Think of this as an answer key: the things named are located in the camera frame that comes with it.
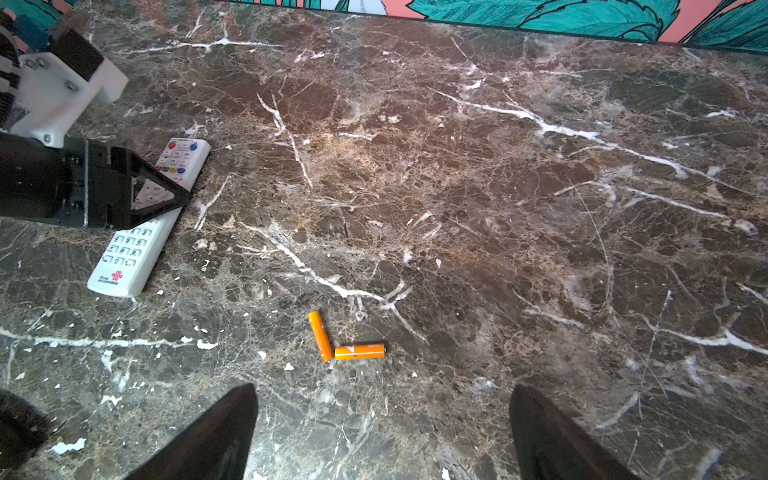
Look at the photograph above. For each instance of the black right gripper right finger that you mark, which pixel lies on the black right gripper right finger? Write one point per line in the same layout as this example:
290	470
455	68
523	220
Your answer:
550	445

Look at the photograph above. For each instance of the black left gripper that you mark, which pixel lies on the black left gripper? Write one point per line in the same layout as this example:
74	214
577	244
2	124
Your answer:
84	184

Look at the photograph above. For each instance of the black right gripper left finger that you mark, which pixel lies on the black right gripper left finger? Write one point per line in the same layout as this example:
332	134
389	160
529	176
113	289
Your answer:
215	446

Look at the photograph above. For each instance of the orange AA battery upright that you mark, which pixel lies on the orange AA battery upright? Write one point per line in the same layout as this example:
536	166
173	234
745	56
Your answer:
321	337

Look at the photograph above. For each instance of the orange AA battery lying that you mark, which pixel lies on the orange AA battery lying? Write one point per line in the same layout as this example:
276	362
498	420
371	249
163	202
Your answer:
360	351

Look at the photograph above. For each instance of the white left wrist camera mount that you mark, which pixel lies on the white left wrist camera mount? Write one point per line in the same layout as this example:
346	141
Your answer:
44	93

